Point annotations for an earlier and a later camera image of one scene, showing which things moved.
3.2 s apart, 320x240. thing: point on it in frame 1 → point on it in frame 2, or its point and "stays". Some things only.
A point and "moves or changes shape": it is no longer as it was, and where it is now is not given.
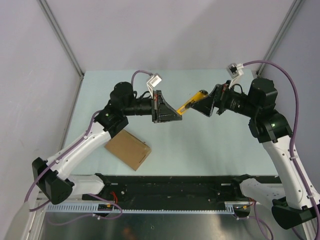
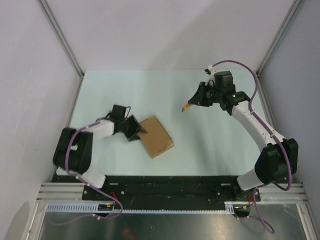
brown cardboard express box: [129, 149] → [157, 141]
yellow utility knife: [200, 94] moves or changes shape
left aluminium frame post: [63, 37] stays
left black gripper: [164, 112] → [136, 127]
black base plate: [169, 189] stays
